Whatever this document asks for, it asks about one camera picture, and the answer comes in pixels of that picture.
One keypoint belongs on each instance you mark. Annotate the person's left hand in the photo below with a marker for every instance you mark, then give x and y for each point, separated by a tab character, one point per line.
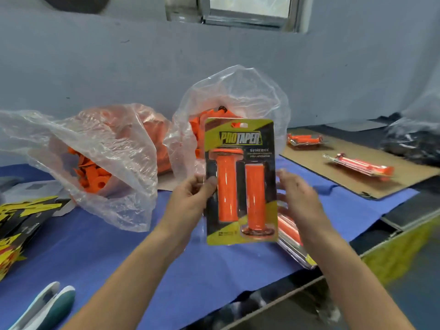
185	216

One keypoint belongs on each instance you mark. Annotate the person's right hand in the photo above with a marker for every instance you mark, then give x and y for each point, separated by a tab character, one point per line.
306	209

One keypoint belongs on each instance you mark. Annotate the yellow black backing card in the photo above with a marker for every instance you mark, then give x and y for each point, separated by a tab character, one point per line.
240	137

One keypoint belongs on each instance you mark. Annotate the teal hand stapler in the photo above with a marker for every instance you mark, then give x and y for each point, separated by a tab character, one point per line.
48	309

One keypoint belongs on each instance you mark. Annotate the person's right forearm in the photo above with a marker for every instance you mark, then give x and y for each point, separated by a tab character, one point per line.
357	285

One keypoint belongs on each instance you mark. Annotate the person's left forearm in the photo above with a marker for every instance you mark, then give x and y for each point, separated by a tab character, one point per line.
124	285

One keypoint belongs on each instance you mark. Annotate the sealed yellow card package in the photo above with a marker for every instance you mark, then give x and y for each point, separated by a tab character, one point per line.
292	233

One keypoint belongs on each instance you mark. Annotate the grey flat sheet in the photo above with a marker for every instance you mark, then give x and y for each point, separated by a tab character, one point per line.
357	125

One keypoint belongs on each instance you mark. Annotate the yellow plastic crate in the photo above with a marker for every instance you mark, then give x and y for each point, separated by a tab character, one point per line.
405	251

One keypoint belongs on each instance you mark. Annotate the large clear plastic bag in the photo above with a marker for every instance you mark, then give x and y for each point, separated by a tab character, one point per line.
240	92

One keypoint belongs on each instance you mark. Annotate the clear bag with dark contents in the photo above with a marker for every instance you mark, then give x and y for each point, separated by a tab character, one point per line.
419	137

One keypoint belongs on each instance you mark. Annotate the white printed paper sheet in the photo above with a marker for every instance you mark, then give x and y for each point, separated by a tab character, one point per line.
34	190

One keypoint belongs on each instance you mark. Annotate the stack of yellow black cards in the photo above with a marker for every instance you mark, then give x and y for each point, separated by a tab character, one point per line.
17	230

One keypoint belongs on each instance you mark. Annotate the grey framed window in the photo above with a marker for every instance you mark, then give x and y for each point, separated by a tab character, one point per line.
251	4

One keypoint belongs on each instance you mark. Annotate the round black disc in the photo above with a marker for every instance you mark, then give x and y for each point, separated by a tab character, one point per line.
75	2

